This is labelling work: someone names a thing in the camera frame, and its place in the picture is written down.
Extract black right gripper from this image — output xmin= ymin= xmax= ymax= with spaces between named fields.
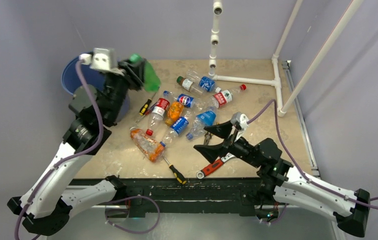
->
xmin=193 ymin=117 xmax=261 ymax=168

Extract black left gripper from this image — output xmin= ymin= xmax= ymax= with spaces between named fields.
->
xmin=105 ymin=57 xmax=146 ymax=124

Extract green plastic bottle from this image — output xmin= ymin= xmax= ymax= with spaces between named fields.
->
xmin=129 ymin=53 xmax=161 ymax=92

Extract blue label water bottle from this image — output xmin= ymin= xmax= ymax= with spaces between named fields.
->
xmin=186 ymin=106 xmax=217 ymax=141

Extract nongfu spring red bottle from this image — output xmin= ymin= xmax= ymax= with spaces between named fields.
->
xmin=207 ymin=84 xmax=247 ymax=109

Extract orange juice bottle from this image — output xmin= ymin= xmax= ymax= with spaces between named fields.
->
xmin=165 ymin=101 xmax=184 ymax=127

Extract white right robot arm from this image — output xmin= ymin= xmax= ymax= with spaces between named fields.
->
xmin=194 ymin=121 xmax=370 ymax=238

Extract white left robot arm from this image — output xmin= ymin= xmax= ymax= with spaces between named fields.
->
xmin=7 ymin=53 xmax=160 ymax=239

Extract blue plastic bin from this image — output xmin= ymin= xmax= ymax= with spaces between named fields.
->
xmin=61 ymin=54 xmax=131 ymax=123

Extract yellow black screwdriver back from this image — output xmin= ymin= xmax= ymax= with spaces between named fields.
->
xmin=139 ymin=92 xmax=157 ymax=116

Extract yellow black screwdriver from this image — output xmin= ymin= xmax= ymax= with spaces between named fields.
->
xmin=163 ymin=156 xmax=187 ymax=185
xmin=139 ymin=92 xmax=157 ymax=116

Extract red label clear bottle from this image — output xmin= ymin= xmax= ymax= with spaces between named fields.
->
xmin=145 ymin=97 xmax=170 ymax=136

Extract blue label bottle centre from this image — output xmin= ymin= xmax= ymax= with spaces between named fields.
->
xmin=161 ymin=109 xmax=195 ymax=146

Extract green cap clear bottle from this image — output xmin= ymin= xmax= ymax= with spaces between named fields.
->
xmin=176 ymin=76 xmax=205 ymax=97

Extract pepsi label clear bottle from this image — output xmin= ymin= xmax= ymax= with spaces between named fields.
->
xmin=169 ymin=92 xmax=207 ymax=111

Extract yellow black screwdriver front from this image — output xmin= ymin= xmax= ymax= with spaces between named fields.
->
xmin=163 ymin=156 xmax=187 ymax=185

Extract blue label bottle back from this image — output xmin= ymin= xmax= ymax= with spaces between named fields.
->
xmin=186 ymin=69 xmax=222 ymax=93

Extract crushed orange label bottle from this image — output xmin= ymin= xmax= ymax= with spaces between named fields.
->
xmin=130 ymin=127 xmax=165 ymax=163

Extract yellow handled pliers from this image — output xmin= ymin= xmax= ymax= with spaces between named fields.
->
xmin=203 ymin=132 xmax=212 ymax=145

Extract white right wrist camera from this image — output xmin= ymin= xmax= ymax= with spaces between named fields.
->
xmin=230 ymin=112 xmax=249 ymax=142

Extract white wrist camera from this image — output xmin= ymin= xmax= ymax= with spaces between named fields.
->
xmin=230 ymin=112 xmax=249 ymax=142
xmin=78 ymin=47 xmax=118 ymax=72

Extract red handled adjustable wrench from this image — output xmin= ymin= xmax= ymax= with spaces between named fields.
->
xmin=196 ymin=153 xmax=236 ymax=179

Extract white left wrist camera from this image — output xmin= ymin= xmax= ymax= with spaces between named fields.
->
xmin=78 ymin=47 xmax=118 ymax=72

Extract black table front rail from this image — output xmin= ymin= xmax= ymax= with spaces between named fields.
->
xmin=69 ymin=178 xmax=276 ymax=218

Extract white pvc pipe frame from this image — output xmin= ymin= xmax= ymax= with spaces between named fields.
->
xmin=207 ymin=0 xmax=365 ymax=118

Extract purple cable loop below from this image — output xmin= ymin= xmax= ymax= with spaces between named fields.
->
xmin=104 ymin=195 xmax=161 ymax=235

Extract aluminium side rail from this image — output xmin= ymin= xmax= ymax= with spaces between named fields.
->
xmin=282 ymin=61 xmax=319 ymax=176

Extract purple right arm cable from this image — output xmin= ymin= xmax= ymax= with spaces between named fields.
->
xmin=246 ymin=99 xmax=378 ymax=212

